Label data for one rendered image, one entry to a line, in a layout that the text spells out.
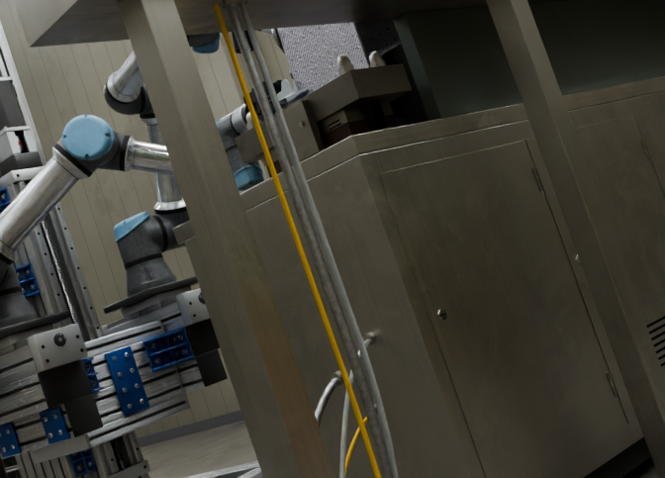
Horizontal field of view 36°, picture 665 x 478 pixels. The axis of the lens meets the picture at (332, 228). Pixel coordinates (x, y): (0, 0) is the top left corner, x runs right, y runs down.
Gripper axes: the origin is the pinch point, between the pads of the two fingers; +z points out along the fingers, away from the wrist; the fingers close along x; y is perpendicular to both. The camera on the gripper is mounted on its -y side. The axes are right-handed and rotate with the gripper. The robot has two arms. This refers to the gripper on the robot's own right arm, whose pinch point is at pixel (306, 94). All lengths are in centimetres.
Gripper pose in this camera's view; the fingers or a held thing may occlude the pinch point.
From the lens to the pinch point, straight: 240.7
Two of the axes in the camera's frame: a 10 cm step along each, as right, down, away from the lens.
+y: -3.3, -9.4, 0.7
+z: 6.3, -2.7, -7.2
